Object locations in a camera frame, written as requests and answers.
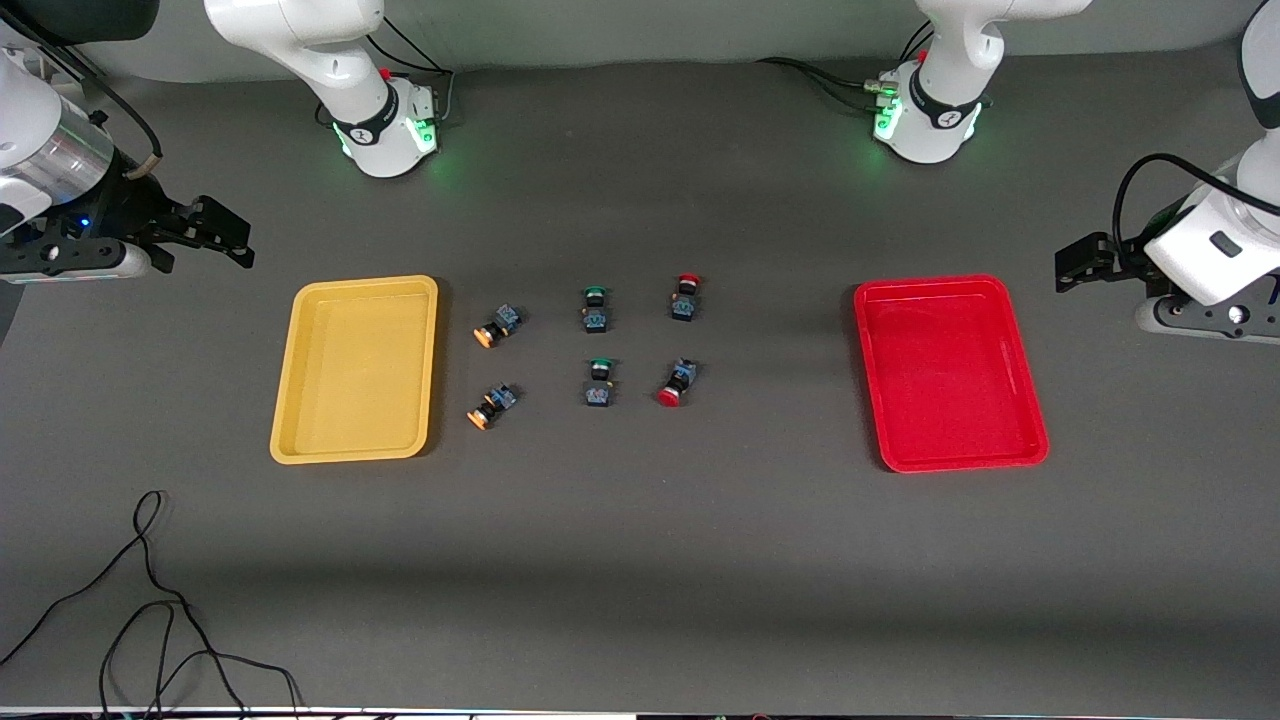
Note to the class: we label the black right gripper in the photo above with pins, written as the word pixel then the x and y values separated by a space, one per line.
pixel 138 212

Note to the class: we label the yellow push button switch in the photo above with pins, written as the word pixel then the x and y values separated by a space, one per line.
pixel 500 325
pixel 494 405

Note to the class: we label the red plastic tray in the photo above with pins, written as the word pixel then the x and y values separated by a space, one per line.
pixel 950 375

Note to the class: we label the yellow plastic tray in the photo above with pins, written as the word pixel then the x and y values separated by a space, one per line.
pixel 355 375

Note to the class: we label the red push button switch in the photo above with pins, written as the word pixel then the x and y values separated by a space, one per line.
pixel 678 383
pixel 686 300

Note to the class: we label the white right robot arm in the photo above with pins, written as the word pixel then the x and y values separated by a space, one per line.
pixel 330 60

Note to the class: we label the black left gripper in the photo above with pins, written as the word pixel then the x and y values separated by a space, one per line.
pixel 1117 257

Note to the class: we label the green push button switch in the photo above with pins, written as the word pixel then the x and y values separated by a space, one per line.
pixel 596 312
pixel 599 385

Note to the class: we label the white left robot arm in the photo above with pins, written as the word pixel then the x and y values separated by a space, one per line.
pixel 950 60

